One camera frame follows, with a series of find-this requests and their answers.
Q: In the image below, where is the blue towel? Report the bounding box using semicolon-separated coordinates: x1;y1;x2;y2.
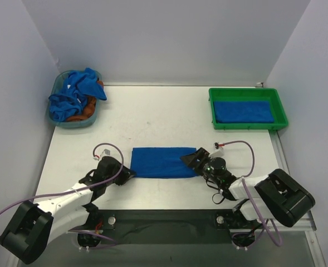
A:
130;147;196;179
213;101;275;123

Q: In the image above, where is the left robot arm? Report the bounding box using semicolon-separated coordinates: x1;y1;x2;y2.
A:
0;156;136;264

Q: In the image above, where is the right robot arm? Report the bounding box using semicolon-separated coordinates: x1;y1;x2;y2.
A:
180;147;316;228

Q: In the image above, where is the pile of blue towels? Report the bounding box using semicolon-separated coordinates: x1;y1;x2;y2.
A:
48;67;108;122

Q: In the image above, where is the orange brown towel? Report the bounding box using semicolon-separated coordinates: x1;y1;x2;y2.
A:
63;74;106;122

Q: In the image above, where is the teal plastic basket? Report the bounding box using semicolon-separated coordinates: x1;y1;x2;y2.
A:
46;70;102;129

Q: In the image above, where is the green plastic tray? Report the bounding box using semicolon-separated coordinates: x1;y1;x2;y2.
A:
209;87;288;130

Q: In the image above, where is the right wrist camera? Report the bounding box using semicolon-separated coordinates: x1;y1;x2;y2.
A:
209;157;229;177

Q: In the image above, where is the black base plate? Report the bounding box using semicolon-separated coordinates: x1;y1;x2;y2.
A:
65;209;265;245

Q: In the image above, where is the aluminium frame rail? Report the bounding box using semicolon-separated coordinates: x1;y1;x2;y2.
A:
230;207;311;229

